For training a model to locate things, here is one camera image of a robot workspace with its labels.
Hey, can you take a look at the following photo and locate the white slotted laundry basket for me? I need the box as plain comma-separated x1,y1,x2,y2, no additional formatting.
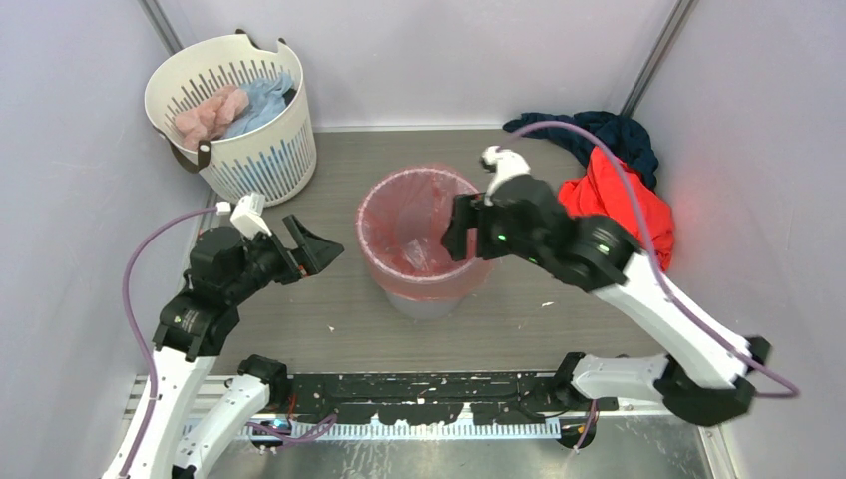
144,29,317,206

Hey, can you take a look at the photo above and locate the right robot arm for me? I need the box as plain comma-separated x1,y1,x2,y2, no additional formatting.
442,175,770,427

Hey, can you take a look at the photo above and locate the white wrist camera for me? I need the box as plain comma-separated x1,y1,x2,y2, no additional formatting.
480,146,531,206
229,192,273,240

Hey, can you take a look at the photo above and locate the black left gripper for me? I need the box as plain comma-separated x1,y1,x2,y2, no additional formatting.
225,215,343,303

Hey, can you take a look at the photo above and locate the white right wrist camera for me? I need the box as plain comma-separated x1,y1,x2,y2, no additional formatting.
480,146,531,206

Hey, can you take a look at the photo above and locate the left aluminium corner post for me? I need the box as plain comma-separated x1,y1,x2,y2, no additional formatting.
138,0,184,54

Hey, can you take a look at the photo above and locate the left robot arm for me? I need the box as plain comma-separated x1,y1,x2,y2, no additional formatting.
103,215,344,478

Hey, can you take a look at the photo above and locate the navy blue cloth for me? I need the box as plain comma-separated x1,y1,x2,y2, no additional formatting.
502,111,659,191

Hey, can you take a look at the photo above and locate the red cloth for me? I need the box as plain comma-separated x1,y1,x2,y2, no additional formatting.
558,147,675,271

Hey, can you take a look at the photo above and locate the aluminium corner post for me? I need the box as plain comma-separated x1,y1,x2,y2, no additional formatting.
620,0,698,117
138,0,184,54

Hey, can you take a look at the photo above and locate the red plastic trash bag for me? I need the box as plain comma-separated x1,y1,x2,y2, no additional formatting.
355,165,495,301

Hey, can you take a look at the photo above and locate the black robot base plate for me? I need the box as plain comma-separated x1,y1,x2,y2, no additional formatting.
260,371,589,426

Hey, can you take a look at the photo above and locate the right aluminium corner post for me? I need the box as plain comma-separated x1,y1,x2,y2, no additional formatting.
620,0,698,117

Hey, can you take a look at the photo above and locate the pink plastic bag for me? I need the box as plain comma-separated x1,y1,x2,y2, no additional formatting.
175,85,249,151

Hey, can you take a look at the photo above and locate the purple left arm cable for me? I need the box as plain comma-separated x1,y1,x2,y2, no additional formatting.
117,206,339,479

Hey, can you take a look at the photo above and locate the light blue plastic bag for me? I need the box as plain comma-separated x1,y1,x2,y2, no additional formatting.
222,72,297,139

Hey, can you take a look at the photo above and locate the grey plastic trash bin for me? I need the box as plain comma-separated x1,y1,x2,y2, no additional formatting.
386,292,462,320

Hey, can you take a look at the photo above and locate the aluminium frame rail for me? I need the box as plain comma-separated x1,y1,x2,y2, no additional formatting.
123,371,725,441

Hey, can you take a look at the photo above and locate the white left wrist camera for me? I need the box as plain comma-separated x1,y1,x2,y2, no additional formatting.
229,192,273,240

